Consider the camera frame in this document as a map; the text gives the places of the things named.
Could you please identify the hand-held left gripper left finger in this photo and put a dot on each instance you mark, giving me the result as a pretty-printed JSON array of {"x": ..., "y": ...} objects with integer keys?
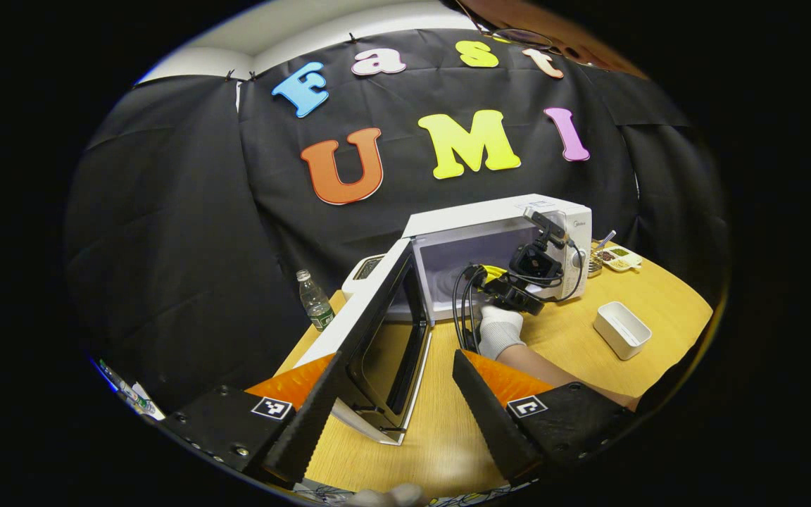
[{"x": 307, "y": 429}]

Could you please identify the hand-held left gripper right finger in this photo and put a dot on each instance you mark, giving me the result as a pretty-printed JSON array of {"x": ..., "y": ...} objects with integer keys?
[{"x": 493, "y": 415}]

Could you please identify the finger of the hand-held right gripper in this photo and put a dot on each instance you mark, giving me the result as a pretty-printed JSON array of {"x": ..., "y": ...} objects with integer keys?
[{"x": 493, "y": 273}]

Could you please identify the white microwave oven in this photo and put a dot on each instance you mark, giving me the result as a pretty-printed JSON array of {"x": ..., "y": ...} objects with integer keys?
[{"x": 490, "y": 211}]

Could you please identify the metal mesh basket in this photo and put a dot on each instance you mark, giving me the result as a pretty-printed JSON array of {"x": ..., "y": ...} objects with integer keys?
[{"x": 595, "y": 260}]

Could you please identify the divided dish of beans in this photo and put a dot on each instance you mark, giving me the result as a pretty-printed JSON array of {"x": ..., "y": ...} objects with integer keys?
[{"x": 620, "y": 257}]

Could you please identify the white rectangular tray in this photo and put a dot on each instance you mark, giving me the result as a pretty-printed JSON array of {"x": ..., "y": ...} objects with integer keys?
[{"x": 620, "y": 331}]

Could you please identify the clear water bottle green label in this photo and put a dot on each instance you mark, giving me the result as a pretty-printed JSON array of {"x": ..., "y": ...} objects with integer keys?
[{"x": 315, "y": 303}]

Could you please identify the small white appliance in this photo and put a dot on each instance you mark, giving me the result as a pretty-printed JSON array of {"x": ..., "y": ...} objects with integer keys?
[{"x": 363, "y": 271}]

